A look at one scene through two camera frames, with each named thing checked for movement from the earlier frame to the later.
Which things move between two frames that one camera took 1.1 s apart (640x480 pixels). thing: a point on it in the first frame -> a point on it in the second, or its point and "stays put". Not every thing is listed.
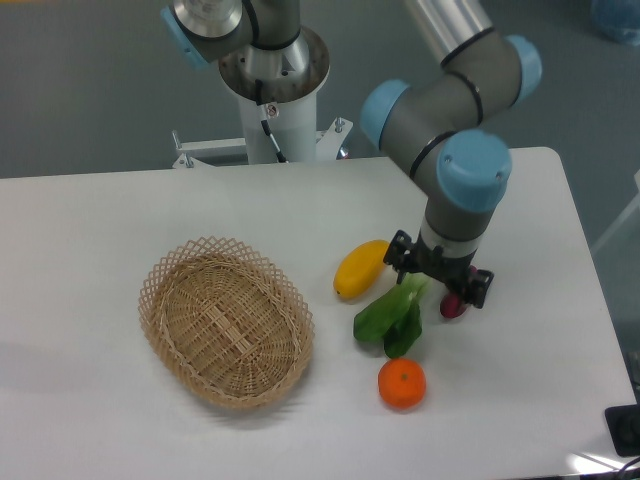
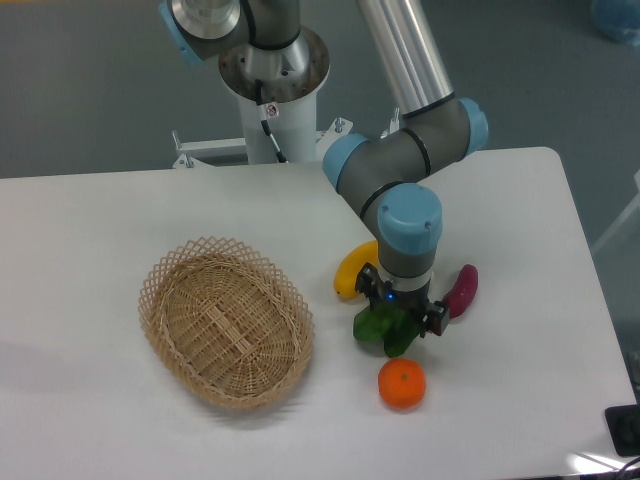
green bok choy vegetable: (395, 318) stays put
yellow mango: (360, 268) stays put
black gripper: (404, 255) -> (435, 315)
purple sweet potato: (453, 305) stays put
